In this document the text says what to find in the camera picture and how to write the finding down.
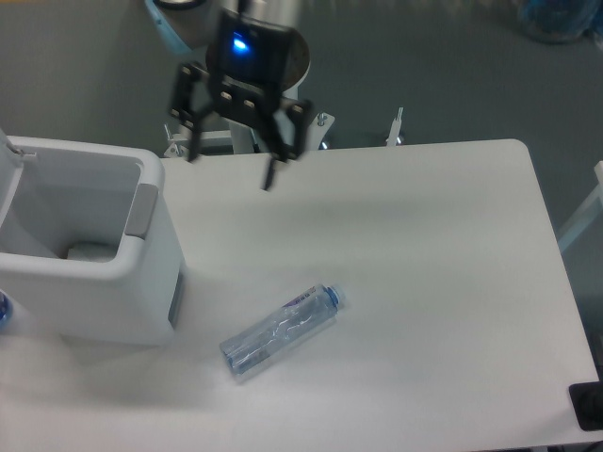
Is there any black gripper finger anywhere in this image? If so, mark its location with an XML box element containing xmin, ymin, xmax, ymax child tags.
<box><xmin>168</xmin><ymin>61</ymin><xmax>214</xmax><ymax>163</ymax></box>
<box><xmin>260</xmin><ymin>98</ymin><xmax>314</xmax><ymax>191</ymax></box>

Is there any trash inside trash can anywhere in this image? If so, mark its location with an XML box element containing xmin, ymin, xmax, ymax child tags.
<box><xmin>64</xmin><ymin>242</ymin><xmax>118</xmax><ymax>263</ymax></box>

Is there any white frame at right edge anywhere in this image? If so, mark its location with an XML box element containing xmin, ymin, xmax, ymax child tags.
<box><xmin>557</xmin><ymin>161</ymin><xmax>602</xmax><ymax>253</ymax></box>

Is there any blue plastic bag on floor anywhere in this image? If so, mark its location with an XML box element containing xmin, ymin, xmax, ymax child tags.
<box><xmin>516</xmin><ymin>0</ymin><xmax>602</xmax><ymax>44</ymax></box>

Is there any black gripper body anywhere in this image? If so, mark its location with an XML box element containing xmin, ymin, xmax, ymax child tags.
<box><xmin>207</xmin><ymin>8</ymin><xmax>295</xmax><ymax>128</ymax></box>

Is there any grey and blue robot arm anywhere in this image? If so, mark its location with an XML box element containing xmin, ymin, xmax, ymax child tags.
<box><xmin>145</xmin><ymin>1</ymin><xmax>314</xmax><ymax>191</ymax></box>

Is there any white pedestal base frame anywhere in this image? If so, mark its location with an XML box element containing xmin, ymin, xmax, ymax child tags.
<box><xmin>163</xmin><ymin>107</ymin><xmax>405</xmax><ymax>158</ymax></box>

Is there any white trash can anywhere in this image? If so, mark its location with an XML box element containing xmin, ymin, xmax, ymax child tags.
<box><xmin>1</xmin><ymin>136</ymin><xmax>185</xmax><ymax>346</ymax></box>

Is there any clear plastic water bottle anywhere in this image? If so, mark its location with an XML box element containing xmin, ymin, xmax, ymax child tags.
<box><xmin>220</xmin><ymin>284</ymin><xmax>347</xmax><ymax>384</ymax></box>

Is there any black device at table edge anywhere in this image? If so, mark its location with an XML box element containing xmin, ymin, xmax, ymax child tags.
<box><xmin>569</xmin><ymin>381</ymin><xmax>602</xmax><ymax>431</ymax></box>

